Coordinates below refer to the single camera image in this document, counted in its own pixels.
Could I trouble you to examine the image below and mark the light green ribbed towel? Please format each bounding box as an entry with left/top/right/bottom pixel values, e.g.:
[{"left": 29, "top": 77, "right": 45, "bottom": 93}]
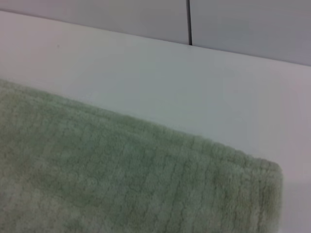
[{"left": 0, "top": 79, "right": 283, "bottom": 233}]

